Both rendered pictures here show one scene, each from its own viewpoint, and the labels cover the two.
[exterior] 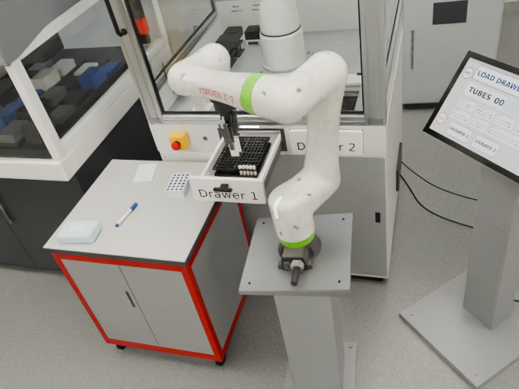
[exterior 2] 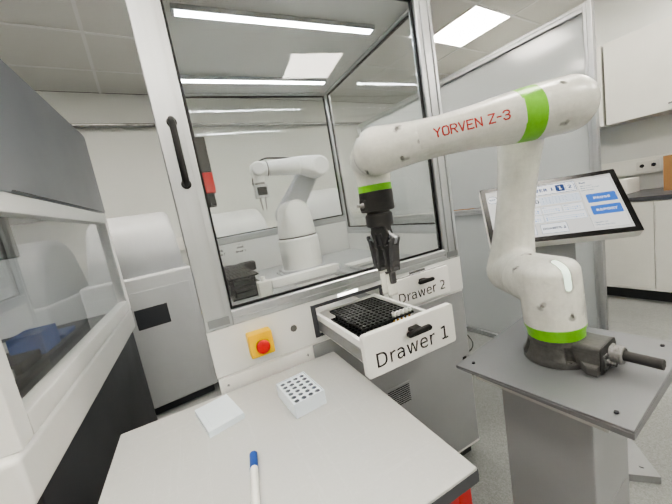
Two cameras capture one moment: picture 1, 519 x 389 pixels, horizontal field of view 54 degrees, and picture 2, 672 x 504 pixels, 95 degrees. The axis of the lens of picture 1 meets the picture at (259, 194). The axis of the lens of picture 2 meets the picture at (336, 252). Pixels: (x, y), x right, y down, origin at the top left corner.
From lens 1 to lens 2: 159 cm
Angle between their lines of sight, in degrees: 53
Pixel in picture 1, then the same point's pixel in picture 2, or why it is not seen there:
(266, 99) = (572, 84)
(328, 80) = not seen: hidden behind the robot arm
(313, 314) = (618, 451)
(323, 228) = not seen: hidden behind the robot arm
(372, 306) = (496, 477)
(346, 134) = (437, 271)
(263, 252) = (541, 379)
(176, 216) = (351, 426)
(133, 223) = (287, 484)
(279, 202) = (563, 264)
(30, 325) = not seen: outside the picture
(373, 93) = (448, 225)
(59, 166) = (14, 468)
